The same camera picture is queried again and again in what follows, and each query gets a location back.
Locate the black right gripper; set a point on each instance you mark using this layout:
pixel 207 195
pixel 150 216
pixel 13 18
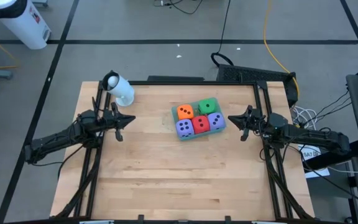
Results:
pixel 259 124

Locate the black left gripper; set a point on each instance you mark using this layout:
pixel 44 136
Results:
pixel 109 119

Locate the large purple foam die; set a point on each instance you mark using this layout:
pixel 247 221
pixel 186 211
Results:
pixel 190 133
pixel 222 126

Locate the large red foam die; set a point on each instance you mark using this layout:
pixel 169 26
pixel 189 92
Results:
pixel 205 129

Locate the large green foam die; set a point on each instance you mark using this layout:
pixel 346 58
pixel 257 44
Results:
pixel 203 110

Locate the large orange foam die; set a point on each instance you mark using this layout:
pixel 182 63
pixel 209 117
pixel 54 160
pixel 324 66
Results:
pixel 190 115

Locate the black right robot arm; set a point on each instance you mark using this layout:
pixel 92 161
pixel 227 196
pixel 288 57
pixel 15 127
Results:
pixel 315 137

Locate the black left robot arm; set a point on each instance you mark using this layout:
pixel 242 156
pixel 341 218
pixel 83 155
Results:
pixel 57 140

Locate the teal plastic bin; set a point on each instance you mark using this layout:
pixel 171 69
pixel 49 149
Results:
pixel 173 115

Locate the black mesh box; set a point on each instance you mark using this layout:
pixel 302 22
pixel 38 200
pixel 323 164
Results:
pixel 253 74

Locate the black flat bar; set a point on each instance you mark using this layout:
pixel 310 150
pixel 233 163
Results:
pixel 176 78

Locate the white paper label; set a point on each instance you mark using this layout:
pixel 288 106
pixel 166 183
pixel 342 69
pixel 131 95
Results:
pixel 315 171

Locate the black metal beam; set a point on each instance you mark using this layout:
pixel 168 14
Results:
pixel 357 148

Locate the white trash can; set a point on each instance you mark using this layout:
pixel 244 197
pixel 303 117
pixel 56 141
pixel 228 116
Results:
pixel 20 21

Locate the white camera on stand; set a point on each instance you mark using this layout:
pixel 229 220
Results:
pixel 123 90

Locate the black metal table frame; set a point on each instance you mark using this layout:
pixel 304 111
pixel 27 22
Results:
pixel 197 83

